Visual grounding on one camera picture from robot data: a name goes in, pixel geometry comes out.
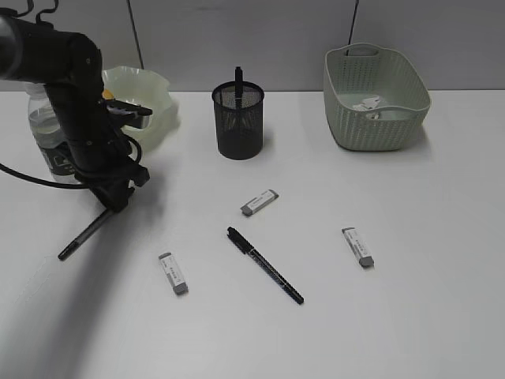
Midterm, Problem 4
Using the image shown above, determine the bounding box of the white grey eraser right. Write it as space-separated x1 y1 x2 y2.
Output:
342 227 375 268

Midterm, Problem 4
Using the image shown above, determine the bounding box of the white grey eraser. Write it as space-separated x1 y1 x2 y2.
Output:
159 252 189 295
241 189 279 217
342 227 375 268

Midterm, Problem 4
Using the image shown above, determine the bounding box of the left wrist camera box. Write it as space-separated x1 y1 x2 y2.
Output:
104 99 153 129

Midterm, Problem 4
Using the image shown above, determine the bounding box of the clear water bottle green label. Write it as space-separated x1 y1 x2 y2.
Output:
24 82 79 185

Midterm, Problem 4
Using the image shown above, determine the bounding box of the black marker pen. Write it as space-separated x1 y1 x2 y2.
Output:
234 66 244 111
58 209 114 261
227 227 305 305

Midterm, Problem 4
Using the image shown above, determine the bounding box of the white grey eraser top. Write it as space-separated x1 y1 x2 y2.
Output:
241 189 279 217

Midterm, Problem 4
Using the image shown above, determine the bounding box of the yellow mango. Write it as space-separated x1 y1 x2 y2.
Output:
102 88 114 99

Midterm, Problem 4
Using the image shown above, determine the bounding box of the black mesh pen holder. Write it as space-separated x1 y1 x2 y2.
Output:
211 81 264 160

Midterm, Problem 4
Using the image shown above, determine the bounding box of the white waste paper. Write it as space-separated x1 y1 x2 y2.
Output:
352 96 382 120

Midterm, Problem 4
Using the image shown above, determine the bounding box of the white grey eraser left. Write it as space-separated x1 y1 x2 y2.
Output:
159 252 189 295

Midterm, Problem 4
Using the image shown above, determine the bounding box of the pale green wavy plate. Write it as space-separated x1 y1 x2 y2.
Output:
102 66 180 153

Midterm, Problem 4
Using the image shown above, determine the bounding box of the pale green plastic basket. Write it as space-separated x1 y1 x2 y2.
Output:
323 43 431 152

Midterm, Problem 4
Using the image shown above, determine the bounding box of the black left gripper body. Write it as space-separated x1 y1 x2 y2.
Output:
75 156 150 213

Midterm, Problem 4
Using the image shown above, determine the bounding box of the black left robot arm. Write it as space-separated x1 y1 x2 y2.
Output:
1 9 152 212

